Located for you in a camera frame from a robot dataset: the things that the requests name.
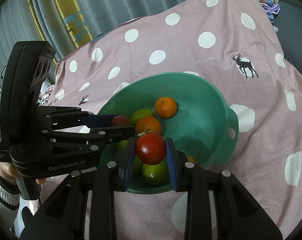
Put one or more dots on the brown longan fruit front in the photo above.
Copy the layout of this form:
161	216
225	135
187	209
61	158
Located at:
192	159

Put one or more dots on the large red tomato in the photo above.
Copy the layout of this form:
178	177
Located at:
150	147

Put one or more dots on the person's left hand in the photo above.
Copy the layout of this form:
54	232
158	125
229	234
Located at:
8	173

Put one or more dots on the grey sofa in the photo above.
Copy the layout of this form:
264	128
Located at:
289	23

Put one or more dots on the crumpled clothes pile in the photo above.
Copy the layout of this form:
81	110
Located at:
45	96

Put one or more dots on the large orange front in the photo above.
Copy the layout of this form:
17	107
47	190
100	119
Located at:
148	124

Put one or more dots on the green fruit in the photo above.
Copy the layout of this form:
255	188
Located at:
156	175
137	166
141	113

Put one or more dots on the green plastic bowl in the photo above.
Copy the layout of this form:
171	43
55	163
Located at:
203	126

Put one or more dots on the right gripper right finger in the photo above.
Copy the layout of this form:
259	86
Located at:
238	214

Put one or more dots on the small red tomato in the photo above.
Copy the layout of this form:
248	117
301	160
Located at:
120	120

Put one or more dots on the yellow patterned curtain band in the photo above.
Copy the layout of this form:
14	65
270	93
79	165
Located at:
61	23

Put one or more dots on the pink polka dot cloth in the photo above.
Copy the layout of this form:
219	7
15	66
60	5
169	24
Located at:
230	44

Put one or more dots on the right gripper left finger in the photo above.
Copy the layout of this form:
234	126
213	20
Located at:
83	204

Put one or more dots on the colourful folded fabric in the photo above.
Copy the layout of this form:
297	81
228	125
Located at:
272	9

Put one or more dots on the green fruit bowl front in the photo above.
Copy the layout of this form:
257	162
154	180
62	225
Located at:
121	146

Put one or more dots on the grey curtain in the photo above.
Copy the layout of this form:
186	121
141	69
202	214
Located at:
103	5

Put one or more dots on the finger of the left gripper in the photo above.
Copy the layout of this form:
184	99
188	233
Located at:
109	135
98	120

